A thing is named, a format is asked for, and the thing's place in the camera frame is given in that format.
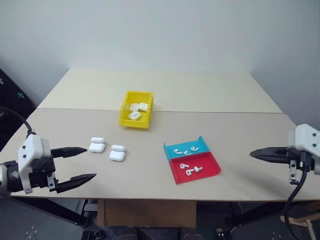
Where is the light wooden frame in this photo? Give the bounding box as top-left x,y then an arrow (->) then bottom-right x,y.
279,201 -> 320,240

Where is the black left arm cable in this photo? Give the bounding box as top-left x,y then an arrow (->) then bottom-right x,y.
0,106 -> 36,137

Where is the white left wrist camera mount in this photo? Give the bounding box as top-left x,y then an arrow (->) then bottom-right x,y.
16,134 -> 52,195

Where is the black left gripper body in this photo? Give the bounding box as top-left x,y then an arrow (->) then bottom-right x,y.
26,155 -> 60,193

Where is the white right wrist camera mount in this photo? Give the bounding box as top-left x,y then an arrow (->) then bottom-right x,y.
287,123 -> 320,176

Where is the yellow plastic bin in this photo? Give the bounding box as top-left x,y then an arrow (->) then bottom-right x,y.
117,90 -> 155,131

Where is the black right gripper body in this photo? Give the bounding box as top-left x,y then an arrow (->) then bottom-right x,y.
286,146 -> 315,186

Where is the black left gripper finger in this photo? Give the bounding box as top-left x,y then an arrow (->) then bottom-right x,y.
55,172 -> 98,194
50,146 -> 89,159

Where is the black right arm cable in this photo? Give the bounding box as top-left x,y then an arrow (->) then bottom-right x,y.
283,159 -> 311,240

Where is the black mat with cross marks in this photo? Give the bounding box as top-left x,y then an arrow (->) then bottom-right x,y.
0,67 -> 38,151

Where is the blue plastic tray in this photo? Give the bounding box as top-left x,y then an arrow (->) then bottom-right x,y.
163,135 -> 212,160

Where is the black table leg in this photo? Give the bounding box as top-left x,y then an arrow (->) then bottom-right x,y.
37,198 -> 91,228
225,201 -> 251,227

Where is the dark rounded shape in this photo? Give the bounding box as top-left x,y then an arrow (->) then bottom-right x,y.
181,226 -> 204,240
116,226 -> 156,240

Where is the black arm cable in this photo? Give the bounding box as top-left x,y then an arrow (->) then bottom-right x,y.
283,159 -> 311,240
0,106 -> 36,137

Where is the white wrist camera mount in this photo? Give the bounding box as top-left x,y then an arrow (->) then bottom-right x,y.
287,123 -> 320,176
16,134 -> 52,195

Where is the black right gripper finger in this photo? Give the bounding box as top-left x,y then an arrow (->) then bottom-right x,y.
249,146 -> 290,157
249,152 -> 291,165

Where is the red plastic tray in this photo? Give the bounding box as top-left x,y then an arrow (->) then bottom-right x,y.
169,151 -> 223,185

